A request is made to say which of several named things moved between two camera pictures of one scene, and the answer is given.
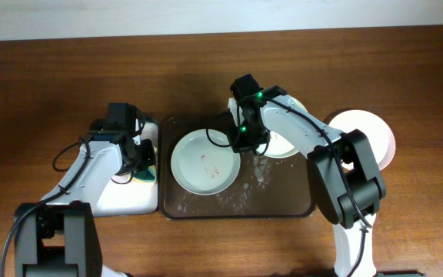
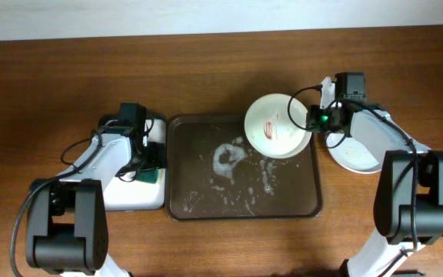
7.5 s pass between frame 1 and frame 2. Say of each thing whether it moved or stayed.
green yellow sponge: stayed
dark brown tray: stayed
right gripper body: moved
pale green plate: moved
